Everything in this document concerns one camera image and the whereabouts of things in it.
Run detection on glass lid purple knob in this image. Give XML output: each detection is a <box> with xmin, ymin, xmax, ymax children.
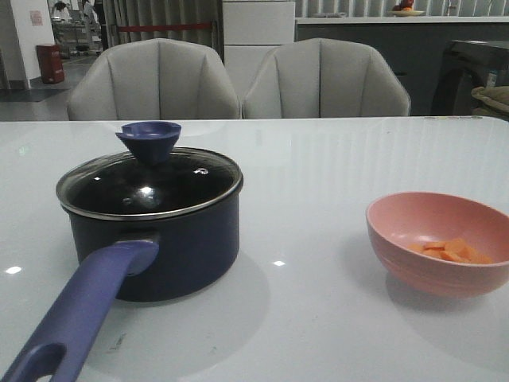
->
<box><xmin>56</xmin><ymin>121</ymin><xmax>243</xmax><ymax>221</ymax></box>

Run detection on pink bowl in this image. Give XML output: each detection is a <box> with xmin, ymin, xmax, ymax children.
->
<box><xmin>366</xmin><ymin>192</ymin><xmax>508</xmax><ymax>298</ymax></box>

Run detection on orange ham slices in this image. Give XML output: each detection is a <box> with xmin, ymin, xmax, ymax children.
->
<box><xmin>408</xmin><ymin>238</ymin><xmax>493</xmax><ymax>264</ymax></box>

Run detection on right grey upholstered chair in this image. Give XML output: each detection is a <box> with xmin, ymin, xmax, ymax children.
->
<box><xmin>243</xmin><ymin>38</ymin><xmax>411</xmax><ymax>119</ymax></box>

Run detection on grey upholstered chair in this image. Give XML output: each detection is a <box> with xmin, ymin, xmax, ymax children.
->
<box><xmin>67</xmin><ymin>38</ymin><xmax>241</xmax><ymax>121</ymax></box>
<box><xmin>243</xmin><ymin>38</ymin><xmax>411</xmax><ymax>119</ymax></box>

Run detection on left grey upholstered chair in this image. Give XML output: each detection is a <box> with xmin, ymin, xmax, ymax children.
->
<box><xmin>67</xmin><ymin>38</ymin><xmax>241</xmax><ymax>121</ymax></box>

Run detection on white cabinet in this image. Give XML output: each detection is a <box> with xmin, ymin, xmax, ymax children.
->
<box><xmin>222</xmin><ymin>1</ymin><xmax>295</xmax><ymax>96</ymax></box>

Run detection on red barrier belt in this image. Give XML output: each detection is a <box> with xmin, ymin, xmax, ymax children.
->
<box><xmin>117</xmin><ymin>22</ymin><xmax>214</xmax><ymax>33</ymax></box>

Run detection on dark grey counter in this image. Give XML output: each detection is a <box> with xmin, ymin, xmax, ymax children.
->
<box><xmin>295</xmin><ymin>16</ymin><xmax>508</xmax><ymax>115</ymax></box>

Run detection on grey curtain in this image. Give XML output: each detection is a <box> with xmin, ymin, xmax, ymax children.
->
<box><xmin>104</xmin><ymin>0</ymin><xmax>224</xmax><ymax>57</ymax></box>

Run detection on fruit plate on counter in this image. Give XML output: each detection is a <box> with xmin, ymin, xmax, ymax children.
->
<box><xmin>388</xmin><ymin>0</ymin><xmax>425</xmax><ymax>18</ymax></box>

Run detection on red bin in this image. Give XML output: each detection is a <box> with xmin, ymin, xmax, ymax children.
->
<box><xmin>36</xmin><ymin>44</ymin><xmax>64</xmax><ymax>84</ymax></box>

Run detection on dark washing machine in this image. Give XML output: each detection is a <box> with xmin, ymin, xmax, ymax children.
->
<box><xmin>430</xmin><ymin>41</ymin><xmax>508</xmax><ymax>115</ymax></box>

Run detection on dark blue saucepan purple handle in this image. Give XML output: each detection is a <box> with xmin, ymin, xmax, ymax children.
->
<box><xmin>0</xmin><ymin>146</ymin><xmax>244</xmax><ymax>382</ymax></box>

